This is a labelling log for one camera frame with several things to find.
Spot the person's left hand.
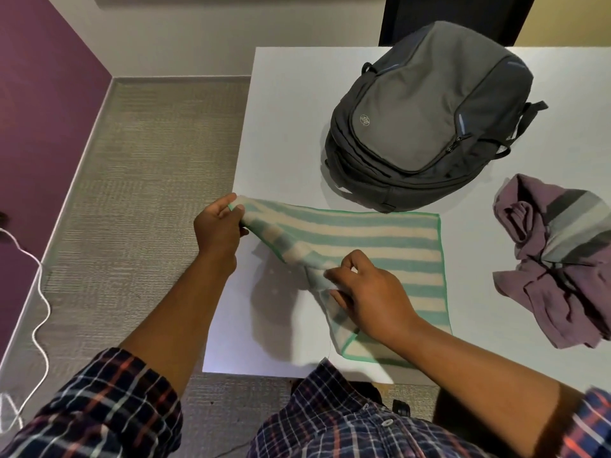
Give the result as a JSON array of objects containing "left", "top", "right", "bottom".
[{"left": 193, "top": 193, "right": 250, "bottom": 277}]

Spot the person's right hand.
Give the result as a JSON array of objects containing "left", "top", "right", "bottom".
[{"left": 324, "top": 249, "right": 421, "bottom": 347}]

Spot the green white striped towel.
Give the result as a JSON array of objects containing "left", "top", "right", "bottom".
[{"left": 228, "top": 194, "right": 453, "bottom": 364}]

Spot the black chair with armrests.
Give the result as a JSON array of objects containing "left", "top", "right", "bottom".
[{"left": 291, "top": 376, "right": 526, "bottom": 458}]

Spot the purple striped t-shirt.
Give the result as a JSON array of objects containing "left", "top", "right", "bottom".
[{"left": 492, "top": 174, "right": 611, "bottom": 350}]

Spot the grey backpack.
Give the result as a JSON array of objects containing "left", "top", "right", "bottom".
[{"left": 324, "top": 20, "right": 549, "bottom": 214}]

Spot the black mesh-back chair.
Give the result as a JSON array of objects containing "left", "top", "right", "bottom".
[{"left": 378, "top": 0, "right": 538, "bottom": 48}]

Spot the person's right forearm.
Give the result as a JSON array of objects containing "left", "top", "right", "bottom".
[{"left": 381, "top": 314, "right": 586, "bottom": 458}]

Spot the person's left forearm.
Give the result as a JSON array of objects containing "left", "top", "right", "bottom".
[{"left": 119, "top": 252, "right": 239, "bottom": 401}]

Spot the white table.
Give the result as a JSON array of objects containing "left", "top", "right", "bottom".
[{"left": 202, "top": 46, "right": 611, "bottom": 394}]

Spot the white floor cable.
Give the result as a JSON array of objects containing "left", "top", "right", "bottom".
[{"left": 0, "top": 226, "right": 52, "bottom": 434}]

